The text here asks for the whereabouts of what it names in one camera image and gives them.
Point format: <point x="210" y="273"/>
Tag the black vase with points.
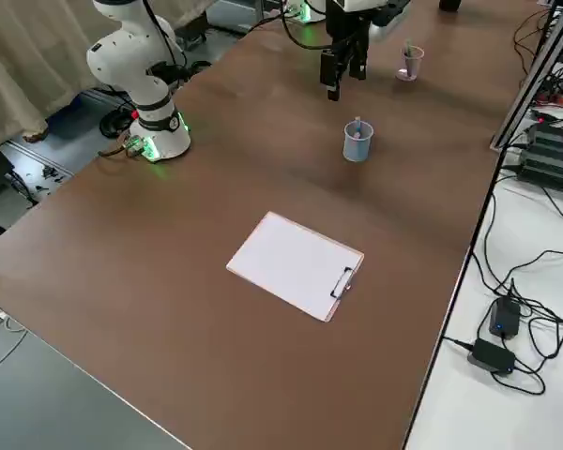
<point x="450" y="4"/>

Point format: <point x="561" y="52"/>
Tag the black flat power adapter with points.
<point x="492" y="357"/>

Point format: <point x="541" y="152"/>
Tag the pink mesh pen cup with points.
<point x="410" y="68"/>

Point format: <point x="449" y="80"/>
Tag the aluminium frame post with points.
<point x="521" y="100"/>

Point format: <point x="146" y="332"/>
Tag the black finned electronics box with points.
<point x="551" y="159"/>

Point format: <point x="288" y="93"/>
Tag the light blue pen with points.
<point x="357" y="125"/>

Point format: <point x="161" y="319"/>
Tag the blue mesh pen cup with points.
<point x="356" y="150"/>

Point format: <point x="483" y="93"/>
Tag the black boxy power adapter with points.
<point x="504" y="319"/>

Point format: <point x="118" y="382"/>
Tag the black power strip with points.
<point x="556" y="96"/>

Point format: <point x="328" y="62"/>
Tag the grey controller cabinet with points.
<point x="244" y="14"/>

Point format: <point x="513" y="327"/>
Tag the white clipboard with black clip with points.
<point x="291" y="265"/>

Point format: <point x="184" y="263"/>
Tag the beige curtain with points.
<point x="28" y="61"/>

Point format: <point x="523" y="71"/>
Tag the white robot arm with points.
<point x="122" y="51"/>
<point x="361" y="4"/>

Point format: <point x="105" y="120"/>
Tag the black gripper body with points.
<point x="349" y="28"/>

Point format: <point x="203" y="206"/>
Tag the green pen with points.
<point x="407" y="47"/>

